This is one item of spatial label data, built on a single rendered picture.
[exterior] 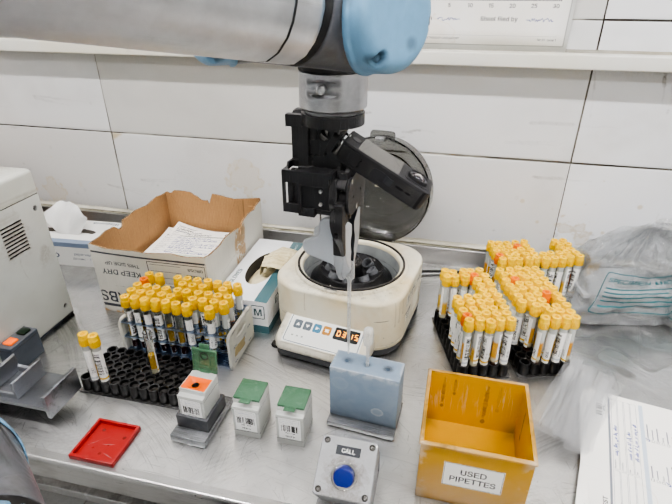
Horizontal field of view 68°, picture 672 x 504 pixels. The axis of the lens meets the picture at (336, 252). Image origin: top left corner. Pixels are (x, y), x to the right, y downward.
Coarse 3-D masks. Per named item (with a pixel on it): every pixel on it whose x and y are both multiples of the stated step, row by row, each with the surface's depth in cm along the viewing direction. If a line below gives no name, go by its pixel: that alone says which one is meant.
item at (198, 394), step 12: (192, 372) 73; (192, 384) 71; (204, 384) 70; (216, 384) 72; (180, 396) 69; (192, 396) 69; (204, 396) 69; (216, 396) 73; (180, 408) 71; (192, 408) 70; (204, 408) 70
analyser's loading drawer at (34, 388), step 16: (0, 368) 75; (16, 368) 78; (32, 368) 75; (0, 384) 75; (16, 384) 72; (32, 384) 75; (48, 384) 76; (64, 384) 74; (80, 384) 78; (0, 400) 73; (16, 400) 73; (32, 400) 73; (48, 400) 71; (64, 400) 74; (48, 416) 72
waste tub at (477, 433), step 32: (448, 384) 70; (480, 384) 69; (512, 384) 67; (448, 416) 73; (480, 416) 71; (512, 416) 70; (448, 448) 58; (480, 448) 69; (512, 448) 69; (416, 480) 62; (448, 480) 61; (480, 480) 59; (512, 480) 58
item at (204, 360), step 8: (200, 344) 71; (192, 352) 72; (200, 352) 72; (208, 352) 71; (216, 352) 71; (192, 360) 72; (200, 360) 72; (208, 360) 72; (216, 360) 71; (200, 368) 73; (208, 368) 72; (216, 368) 72
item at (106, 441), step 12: (108, 420) 74; (96, 432) 72; (108, 432) 72; (120, 432) 72; (132, 432) 72; (84, 444) 70; (96, 444) 70; (108, 444) 70; (120, 444) 70; (72, 456) 68; (84, 456) 68; (96, 456) 69; (108, 456) 69; (120, 456) 69
